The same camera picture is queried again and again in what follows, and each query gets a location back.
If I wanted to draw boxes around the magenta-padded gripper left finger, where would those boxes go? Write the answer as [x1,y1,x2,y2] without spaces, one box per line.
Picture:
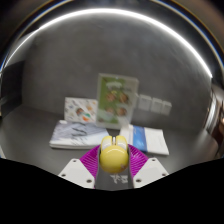
[58,144,103,190]

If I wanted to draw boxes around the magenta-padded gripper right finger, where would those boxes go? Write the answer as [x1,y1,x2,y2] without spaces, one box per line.
[127,143,170,189]

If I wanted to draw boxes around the yellow rabbit-shaped computer mouse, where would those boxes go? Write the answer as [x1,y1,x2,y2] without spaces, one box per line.
[99,134,130,174]

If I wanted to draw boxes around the white book with blue band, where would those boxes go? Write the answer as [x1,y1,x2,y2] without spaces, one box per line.
[119,123,170,157]

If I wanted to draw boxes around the grey and white magazine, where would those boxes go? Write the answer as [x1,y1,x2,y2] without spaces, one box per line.
[48,119,110,150]

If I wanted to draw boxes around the white card with colourful stickers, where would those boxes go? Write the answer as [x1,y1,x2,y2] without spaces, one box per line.
[63,96,99,124]

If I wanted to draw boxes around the white ceiling light strip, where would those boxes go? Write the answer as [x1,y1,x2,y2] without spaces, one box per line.
[3,7,214,79]

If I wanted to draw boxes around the white wall switch plates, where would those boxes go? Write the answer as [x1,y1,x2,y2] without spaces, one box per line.
[137,93,173,117]

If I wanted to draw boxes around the black flat wall panel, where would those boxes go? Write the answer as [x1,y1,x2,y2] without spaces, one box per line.
[0,61,24,116]

